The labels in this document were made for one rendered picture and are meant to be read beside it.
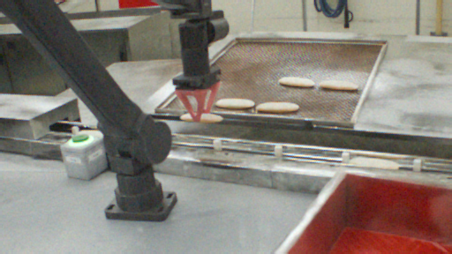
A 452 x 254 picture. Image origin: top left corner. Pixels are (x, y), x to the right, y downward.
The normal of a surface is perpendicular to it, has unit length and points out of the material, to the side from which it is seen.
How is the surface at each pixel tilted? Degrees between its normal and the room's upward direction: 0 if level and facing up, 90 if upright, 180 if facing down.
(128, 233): 0
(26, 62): 90
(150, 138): 90
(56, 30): 92
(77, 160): 90
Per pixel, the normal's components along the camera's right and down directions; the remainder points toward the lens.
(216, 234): -0.06, -0.92
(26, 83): -0.36, 0.39
